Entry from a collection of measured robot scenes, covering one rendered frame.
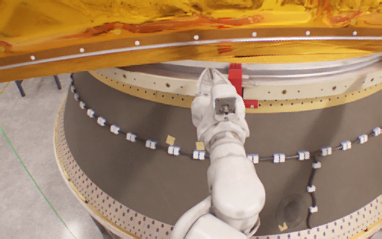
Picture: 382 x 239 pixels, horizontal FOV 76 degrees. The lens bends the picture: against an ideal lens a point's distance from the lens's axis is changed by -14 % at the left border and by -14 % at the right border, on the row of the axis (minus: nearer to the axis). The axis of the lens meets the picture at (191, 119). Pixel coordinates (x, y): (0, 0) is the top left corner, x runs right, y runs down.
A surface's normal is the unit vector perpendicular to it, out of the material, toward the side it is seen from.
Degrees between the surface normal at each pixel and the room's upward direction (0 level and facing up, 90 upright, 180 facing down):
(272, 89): 90
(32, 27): 94
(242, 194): 2
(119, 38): 93
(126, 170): 62
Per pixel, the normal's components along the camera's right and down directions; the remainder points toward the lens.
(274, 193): -0.04, 0.20
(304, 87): 0.06, 0.62
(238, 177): -0.04, -0.86
